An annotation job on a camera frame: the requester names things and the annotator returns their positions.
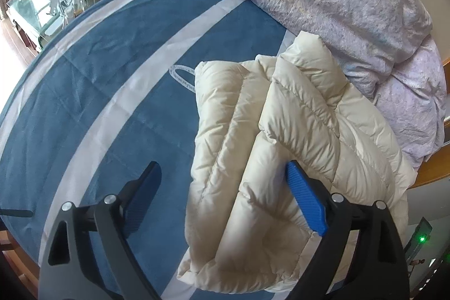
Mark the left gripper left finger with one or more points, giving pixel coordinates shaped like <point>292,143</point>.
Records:
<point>105,236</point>

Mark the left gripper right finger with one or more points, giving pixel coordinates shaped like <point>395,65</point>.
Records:
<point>360,255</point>

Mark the beige quilted down jacket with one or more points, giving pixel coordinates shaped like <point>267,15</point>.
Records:
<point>244,229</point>

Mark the blue white striped bedsheet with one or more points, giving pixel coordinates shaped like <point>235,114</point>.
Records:
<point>104,105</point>

